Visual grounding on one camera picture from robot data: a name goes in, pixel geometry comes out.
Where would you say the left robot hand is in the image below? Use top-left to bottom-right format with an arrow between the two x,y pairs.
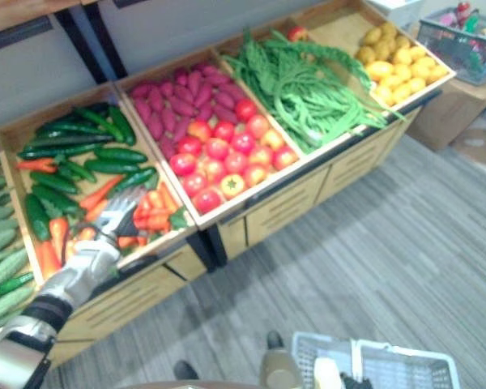
91,188 -> 148,245

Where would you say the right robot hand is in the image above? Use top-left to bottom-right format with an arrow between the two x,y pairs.
339,373 -> 374,389

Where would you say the light grey plastic shopping basket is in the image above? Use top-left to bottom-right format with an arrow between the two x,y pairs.
290,331 -> 459,389

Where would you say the bright green vegetable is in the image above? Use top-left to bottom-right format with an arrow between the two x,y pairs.
0,271 -> 35,305

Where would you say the dark grey shopping basket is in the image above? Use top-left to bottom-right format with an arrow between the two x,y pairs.
416,6 -> 486,86

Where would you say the pale yellow item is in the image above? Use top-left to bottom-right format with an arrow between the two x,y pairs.
313,357 -> 343,389

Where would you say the dark green cucumber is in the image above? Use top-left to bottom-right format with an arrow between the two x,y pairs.
24,193 -> 52,242
23,135 -> 114,147
29,171 -> 80,195
64,101 -> 110,117
83,159 -> 141,174
31,185 -> 84,216
16,143 -> 102,160
36,121 -> 106,137
113,166 -> 158,192
93,147 -> 149,165
75,107 -> 125,143
108,105 -> 137,147
62,160 -> 97,183

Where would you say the dark right robot foot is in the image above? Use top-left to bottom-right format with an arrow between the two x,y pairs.
266,330 -> 285,350

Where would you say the dark robot foot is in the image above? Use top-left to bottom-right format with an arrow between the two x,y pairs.
266,330 -> 285,350
173,359 -> 199,381

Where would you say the red tomato with stem showing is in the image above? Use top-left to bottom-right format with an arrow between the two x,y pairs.
220,173 -> 247,200

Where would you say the wooden crate with cucumbers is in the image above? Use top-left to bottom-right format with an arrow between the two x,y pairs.
0,83 -> 198,285

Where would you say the wooden crate with tomatoes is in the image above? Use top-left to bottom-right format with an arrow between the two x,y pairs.
115,48 -> 305,231

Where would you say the wooden produce display stand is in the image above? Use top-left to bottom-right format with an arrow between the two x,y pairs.
48,87 -> 443,368

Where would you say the dark left robot foot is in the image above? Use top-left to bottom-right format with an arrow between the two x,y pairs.
173,359 -> 199,381

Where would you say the wooden crate with green beans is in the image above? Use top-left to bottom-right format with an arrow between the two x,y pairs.
213,18 -> 390,158

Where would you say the long green beans heap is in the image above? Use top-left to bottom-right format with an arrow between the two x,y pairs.
222,40 -> 406,154

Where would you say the small red fruit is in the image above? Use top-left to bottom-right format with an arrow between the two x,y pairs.
287,25 -> 309,43

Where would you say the small brown cardboard box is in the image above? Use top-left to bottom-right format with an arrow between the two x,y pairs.
449,117 -> 486,171

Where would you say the large brown cardboard box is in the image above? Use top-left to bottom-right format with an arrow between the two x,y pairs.
407,79 -> 486,152

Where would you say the wooden crate with potatoes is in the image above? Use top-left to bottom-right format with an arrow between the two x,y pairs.
291,0 -> 458,113

